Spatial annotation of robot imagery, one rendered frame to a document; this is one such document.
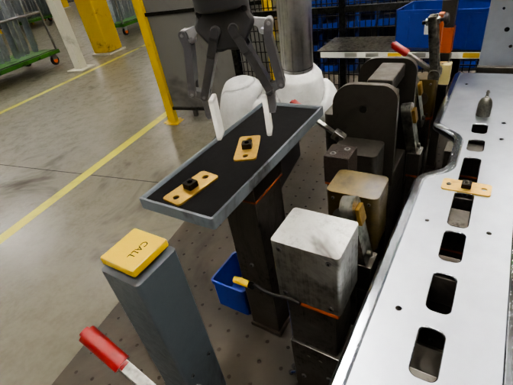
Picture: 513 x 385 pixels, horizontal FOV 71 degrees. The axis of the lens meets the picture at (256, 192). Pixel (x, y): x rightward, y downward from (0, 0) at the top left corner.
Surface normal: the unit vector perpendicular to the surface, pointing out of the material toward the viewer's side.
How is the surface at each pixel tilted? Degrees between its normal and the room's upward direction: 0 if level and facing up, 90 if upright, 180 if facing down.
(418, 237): 0
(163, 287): 90
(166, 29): 90
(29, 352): 0
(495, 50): 90
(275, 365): 0
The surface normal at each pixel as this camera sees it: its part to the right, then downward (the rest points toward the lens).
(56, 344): -0.14, -0.81
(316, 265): -0.51, 0.56
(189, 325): 0.85, 0.19
